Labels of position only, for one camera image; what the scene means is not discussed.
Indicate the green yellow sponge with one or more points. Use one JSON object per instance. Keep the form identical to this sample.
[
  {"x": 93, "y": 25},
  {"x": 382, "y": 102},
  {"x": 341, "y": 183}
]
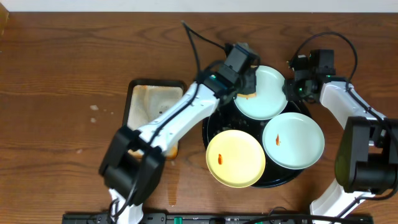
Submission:
[{"x": 252, "y": 95}]

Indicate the pale yellow plate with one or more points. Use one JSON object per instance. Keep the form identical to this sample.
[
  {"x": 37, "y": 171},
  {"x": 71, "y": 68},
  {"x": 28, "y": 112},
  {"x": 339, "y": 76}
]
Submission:
[{"x": 235, "y": 158}]

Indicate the mint green plate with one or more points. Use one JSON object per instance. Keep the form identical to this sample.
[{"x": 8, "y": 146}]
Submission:
[
  {"x": 293, "y": 140},
  {"x": 269, "y": 100}
]

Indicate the black rail at table edge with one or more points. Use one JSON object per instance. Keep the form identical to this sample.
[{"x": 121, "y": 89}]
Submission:
[{"x": 158, "y": 218}]

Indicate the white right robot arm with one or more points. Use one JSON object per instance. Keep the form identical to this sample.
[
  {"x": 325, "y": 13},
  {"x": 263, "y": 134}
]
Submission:
[{"x": 366, "y": 162}]

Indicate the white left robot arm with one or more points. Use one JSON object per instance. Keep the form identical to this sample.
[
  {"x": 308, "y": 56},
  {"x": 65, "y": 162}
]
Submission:
[{"x": 134, "y": 162}]

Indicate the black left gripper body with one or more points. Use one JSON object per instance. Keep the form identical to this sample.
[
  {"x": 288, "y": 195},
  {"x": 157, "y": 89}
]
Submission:
[{"x": 249, "y": 82}]

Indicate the rectangular black soap tray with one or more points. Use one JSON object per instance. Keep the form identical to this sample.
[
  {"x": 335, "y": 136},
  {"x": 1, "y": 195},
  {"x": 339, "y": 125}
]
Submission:
[{"x": 147, "y": 99}]

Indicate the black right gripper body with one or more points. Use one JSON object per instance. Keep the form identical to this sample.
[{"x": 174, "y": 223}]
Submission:
[{"x": 289, "y": 90}]

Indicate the round black tray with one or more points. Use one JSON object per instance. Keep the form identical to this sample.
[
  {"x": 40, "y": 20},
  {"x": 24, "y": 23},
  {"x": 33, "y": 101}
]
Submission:
[{"x": 229, "y": 117}]

